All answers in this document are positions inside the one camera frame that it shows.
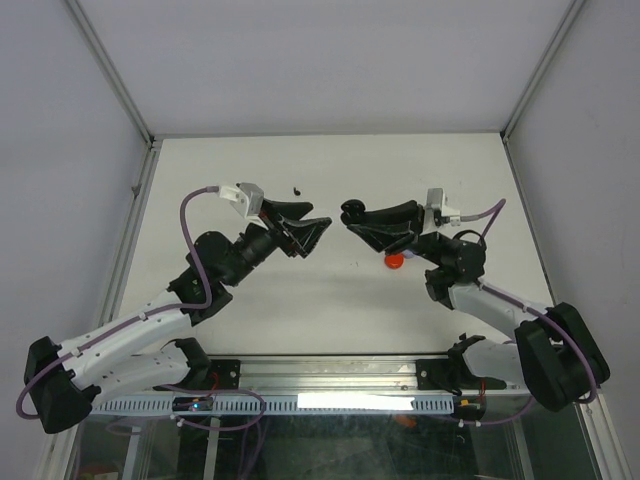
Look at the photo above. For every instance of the grey slotted cable duct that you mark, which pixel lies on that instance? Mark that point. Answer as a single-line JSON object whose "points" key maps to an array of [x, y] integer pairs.
{"points": [[149, 405]]}

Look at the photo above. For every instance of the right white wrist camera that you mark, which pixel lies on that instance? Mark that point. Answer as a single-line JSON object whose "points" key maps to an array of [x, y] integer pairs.
{"points": [[441, 213]]}

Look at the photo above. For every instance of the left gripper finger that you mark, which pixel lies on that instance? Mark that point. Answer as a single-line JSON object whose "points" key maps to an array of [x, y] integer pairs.
{"points": [[276, 211], [302, 236]]}

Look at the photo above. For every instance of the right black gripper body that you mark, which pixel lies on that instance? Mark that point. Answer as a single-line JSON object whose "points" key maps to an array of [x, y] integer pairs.
{"points": [[428, 246]]}

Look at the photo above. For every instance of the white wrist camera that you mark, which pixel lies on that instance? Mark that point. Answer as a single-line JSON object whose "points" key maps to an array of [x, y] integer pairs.
{"points": [[441, 213], [245, 198]]}

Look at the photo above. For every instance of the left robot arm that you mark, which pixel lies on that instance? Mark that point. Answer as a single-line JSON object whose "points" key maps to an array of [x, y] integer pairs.
{"points": [[64, 382]]}

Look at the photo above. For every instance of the black base bracket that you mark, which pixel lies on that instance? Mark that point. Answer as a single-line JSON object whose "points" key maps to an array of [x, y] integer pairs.
{"points": [[222, 374], [433, 374]]}

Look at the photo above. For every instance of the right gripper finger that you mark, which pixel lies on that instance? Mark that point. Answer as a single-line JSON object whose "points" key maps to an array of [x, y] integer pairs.
{"points": [[385, 238], [405, 215]]}

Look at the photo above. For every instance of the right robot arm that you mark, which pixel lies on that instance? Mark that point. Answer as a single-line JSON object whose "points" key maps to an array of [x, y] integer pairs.
{"points": [[549, 350]]}

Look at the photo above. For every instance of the orange round charging case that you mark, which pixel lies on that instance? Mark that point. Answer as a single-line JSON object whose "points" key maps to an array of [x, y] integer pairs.
{"points": [[394, 261]]}

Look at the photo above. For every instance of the left black base bracket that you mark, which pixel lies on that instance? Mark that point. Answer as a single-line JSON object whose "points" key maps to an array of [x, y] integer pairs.
{"points": [[222, 374]]}

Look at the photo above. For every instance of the right black base bracket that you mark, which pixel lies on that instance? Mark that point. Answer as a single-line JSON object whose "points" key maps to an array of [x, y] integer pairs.
{"points": [[433, 374]]}

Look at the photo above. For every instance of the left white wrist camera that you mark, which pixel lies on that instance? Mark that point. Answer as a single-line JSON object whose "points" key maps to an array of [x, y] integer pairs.
{"points": [[245, 198]]}

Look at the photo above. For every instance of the aluminium mounting rail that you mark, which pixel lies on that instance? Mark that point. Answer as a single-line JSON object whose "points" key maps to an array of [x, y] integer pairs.
{"points": [[353, 373]]}

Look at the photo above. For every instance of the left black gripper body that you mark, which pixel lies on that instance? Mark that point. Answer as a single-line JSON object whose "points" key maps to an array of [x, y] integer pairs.
{"points": [[277, 234]]}

